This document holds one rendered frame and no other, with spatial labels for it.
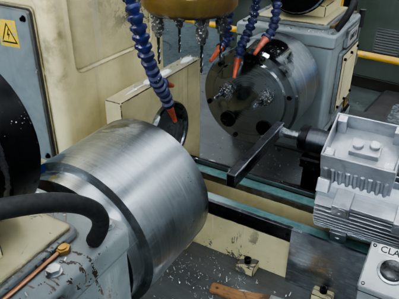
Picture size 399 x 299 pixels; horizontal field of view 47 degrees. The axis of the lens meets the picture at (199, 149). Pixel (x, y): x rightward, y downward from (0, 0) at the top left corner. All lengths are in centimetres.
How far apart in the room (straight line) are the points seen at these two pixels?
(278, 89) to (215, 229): 36
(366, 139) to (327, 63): 47
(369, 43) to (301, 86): 290
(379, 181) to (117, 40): 61
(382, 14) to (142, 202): 344
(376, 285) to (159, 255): 29
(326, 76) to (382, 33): 268
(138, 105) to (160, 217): 32
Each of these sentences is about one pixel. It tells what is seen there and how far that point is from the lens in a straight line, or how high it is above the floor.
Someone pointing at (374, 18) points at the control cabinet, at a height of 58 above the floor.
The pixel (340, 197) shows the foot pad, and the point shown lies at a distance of 83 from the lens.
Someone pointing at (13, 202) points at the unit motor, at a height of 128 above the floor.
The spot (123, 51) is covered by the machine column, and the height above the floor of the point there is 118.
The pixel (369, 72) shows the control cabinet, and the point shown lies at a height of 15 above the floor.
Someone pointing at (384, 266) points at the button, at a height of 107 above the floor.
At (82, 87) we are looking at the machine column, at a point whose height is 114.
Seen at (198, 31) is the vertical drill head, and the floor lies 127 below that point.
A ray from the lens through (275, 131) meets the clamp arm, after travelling 103.
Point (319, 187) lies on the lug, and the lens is 84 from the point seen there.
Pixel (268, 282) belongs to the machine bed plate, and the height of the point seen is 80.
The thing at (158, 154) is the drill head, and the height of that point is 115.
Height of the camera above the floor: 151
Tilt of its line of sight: 30 degrees down
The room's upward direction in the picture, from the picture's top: straight up
